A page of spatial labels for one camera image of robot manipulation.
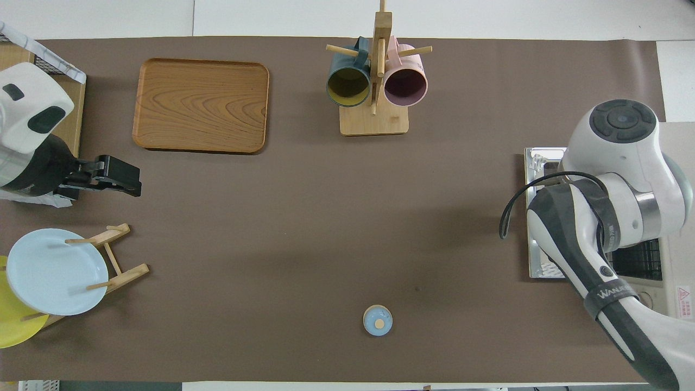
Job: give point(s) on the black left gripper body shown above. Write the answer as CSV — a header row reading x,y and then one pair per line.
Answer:
x,y
43,165

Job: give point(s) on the cream toaster oven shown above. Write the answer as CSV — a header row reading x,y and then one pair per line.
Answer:
x,y
678,136

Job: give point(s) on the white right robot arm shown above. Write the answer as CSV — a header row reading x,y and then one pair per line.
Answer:
x,y
624,163

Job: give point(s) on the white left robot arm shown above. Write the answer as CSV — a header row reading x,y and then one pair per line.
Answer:
x,y
32,103

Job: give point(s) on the wooden plate rack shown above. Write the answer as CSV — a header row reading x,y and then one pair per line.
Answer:
x,y
127,276

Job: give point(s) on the wooden serving tray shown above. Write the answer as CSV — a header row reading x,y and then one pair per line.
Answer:
x,y
201,106

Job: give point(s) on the light blue plate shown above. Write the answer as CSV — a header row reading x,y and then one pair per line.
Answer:
x,y
54,277

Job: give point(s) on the white checked cloth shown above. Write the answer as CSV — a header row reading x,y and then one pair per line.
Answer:
x,y
49,54

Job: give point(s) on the brown table mat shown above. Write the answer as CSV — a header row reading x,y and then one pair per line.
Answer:
x,y
271,244

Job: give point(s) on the yellow plate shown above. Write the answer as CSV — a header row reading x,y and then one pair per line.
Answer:
x,y
16,326

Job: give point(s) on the dark teal mug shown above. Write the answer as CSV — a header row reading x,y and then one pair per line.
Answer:
x,y
347,87

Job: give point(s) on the wooden mug rack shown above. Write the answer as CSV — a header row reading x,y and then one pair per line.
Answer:
x,y
374,124

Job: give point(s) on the pink mug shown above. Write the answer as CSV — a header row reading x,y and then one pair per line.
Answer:
x,y
404,87

